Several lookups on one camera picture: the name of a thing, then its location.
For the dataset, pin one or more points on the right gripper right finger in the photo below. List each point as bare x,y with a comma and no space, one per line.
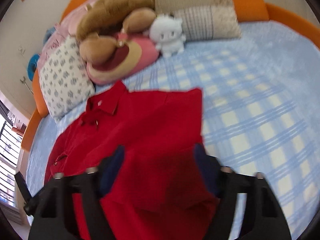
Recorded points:
246,203

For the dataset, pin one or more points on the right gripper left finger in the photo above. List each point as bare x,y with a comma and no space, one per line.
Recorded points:
53,209

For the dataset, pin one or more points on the red polo shirt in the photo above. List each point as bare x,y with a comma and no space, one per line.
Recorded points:
158,192

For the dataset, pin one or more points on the white floral pillow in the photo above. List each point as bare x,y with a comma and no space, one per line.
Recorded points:
64,81

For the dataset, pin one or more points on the blue plaid blanket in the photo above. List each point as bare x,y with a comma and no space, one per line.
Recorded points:
260,111

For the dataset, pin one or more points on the blue neck pillow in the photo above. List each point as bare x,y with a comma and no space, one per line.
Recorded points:
48,34
32,66

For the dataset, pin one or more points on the pink quilt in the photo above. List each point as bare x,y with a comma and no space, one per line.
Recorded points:
71,16

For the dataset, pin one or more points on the pink round plush cushion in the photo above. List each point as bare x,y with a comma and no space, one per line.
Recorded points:
137,53

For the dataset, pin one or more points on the brown plush toy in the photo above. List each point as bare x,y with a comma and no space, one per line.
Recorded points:
104,18

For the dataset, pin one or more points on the beige striped pillow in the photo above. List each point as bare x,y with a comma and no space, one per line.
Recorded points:
209,22

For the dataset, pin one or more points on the white plush cat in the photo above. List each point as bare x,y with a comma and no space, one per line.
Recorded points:
167,35

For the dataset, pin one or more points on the orange bed frame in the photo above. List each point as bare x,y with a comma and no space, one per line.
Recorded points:
246,10

